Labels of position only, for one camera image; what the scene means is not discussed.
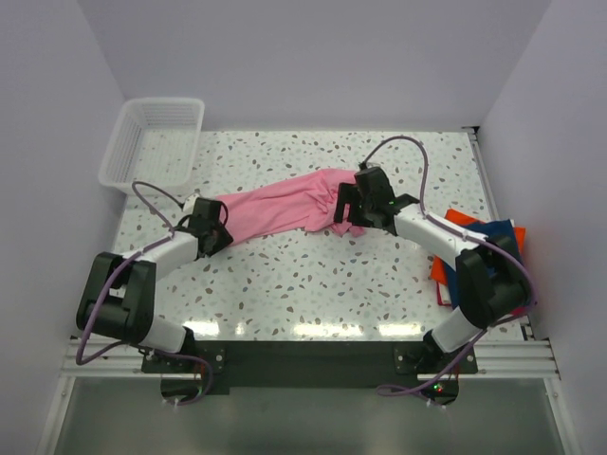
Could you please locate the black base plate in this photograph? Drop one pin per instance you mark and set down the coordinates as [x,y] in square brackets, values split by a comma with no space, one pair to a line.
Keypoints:
[226,365]

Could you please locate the aluminium right side rail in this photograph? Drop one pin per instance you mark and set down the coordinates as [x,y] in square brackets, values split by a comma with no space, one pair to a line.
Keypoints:
[524,319]

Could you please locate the pink t shirt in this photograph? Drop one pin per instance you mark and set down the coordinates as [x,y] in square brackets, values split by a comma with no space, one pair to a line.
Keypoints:
[305,202]

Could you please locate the red folded t shirt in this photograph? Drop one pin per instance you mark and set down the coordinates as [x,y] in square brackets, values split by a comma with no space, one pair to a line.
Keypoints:
[447,295]

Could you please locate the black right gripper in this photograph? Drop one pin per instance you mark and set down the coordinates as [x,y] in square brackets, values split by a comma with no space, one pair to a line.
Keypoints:
[344,196]

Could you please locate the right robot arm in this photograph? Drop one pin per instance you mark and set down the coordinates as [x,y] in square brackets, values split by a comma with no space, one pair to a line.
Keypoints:
[491,280]

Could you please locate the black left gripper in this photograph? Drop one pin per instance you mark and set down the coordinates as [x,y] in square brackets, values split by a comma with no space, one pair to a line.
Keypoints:
[224,240]

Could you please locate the white plastic basket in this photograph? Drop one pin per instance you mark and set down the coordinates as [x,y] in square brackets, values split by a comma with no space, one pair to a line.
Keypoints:
[154,140]

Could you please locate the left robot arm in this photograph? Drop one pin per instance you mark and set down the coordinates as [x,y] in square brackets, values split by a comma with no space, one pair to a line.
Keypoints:
[118,302]

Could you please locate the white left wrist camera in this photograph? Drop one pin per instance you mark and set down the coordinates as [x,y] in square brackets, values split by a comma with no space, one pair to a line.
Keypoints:
[190,200]

